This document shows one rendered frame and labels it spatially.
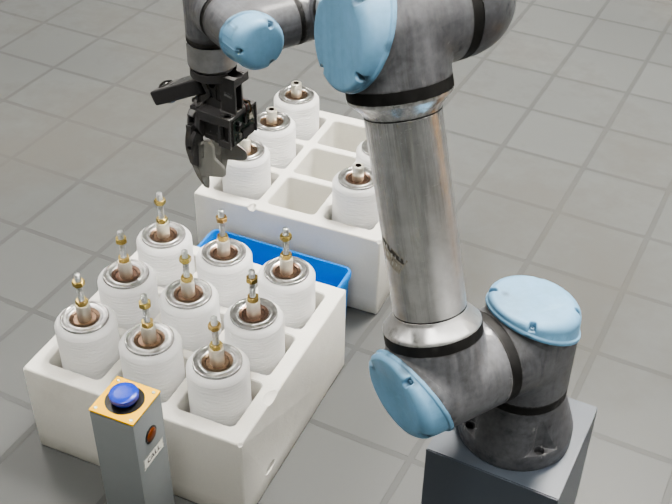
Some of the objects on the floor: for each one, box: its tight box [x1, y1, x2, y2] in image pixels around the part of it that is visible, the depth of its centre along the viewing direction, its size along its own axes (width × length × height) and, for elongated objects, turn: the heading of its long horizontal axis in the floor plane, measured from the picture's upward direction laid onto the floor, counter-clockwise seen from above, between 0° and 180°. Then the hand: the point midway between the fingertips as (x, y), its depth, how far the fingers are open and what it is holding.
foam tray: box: [23, 245, 346, 504], centre depth 178 cm, size 39×39×18 cm
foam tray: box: [194, 111, 390, 314], centre depth 217 cm, size 39×39×18 cm
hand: (210, 173), depth 168 cm, fingers open, 3 cm apart
